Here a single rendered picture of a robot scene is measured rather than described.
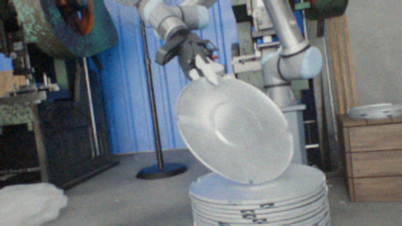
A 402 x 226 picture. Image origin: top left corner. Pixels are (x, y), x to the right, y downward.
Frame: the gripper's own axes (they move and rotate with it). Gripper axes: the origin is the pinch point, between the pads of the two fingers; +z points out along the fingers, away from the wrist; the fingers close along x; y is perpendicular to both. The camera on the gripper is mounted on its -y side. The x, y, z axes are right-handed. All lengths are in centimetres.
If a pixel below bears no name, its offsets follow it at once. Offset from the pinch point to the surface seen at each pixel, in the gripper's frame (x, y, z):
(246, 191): 5.6, -6.5, 26.3
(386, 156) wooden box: 27, 90, 26
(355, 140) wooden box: 28, 83, 14
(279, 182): 3.5, 0.5, 27.8
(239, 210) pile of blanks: 3.5, -12.8, 29.9
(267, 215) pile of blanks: 1.5, -9.7, 33.3
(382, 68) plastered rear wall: 56, 273, -54
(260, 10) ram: 23, 111, -85
